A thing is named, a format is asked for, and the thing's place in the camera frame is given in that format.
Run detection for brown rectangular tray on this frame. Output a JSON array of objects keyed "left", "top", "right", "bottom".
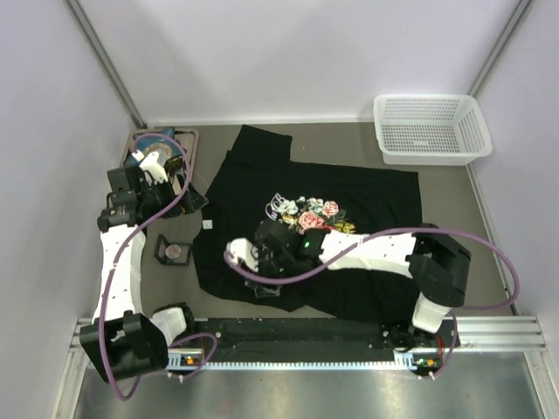
[{"left": 124, "top": 127, "right": 199, "bottom": 194}]

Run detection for grey slotted cable duct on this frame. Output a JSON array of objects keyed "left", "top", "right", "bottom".
[{"left": 167, "top": 348, "right": 441, "bottom": 374}]

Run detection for blue star-shaped dish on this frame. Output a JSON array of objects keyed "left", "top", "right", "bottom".
[{"left": 123, "top": 127, "right": 185, "bottom": 171}]

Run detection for white perforated plastic basket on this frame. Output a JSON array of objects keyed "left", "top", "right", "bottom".
[{"left": 373, "top": 94, "right": 493, "bottom": 166}]

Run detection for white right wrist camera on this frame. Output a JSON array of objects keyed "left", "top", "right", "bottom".
[{"left": 224, "top": 238, "right": 259, "bottom": 272}]

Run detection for black box with pink brooch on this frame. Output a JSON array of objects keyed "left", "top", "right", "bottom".
[{"left": 154, "top": 234, "right": 192, "bottom": 266}]

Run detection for aluminium frame rail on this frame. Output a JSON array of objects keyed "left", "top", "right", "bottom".
[{"left": 52, "top": 316, "right": 557, "bottom": 418}]

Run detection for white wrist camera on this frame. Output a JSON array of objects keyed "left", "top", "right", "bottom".
[
  {"left": 131, "top": 150, "right": 169, "bottom": 186},
  {"left": 224, "top": 238, "right": 259, "bottom": 272}
]

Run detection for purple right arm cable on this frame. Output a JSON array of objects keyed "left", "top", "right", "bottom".
[{"left": 222, "top": 228, "right": 521, "bottom": 379}]

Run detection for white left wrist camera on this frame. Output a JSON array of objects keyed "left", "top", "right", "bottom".
[{"left": 131, "top": 150, "right": 169, "bottom": 186}]

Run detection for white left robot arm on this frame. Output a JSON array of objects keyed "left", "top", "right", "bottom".
[{"left": 79, "top": 163, "right": 197, "bottom": 384}]

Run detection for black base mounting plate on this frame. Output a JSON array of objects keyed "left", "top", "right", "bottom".
[{"left": 187, "top": 318, "right": 454, "bottom": 350}]

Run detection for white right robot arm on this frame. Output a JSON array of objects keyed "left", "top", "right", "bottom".
[{"left": 227, "top": 219, "right": 471, "bottom": 334}]

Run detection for black floral t-shirt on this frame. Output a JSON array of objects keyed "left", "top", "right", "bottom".
[{"left": 193, "top": 126, "right": 423, "bottom": 323}]

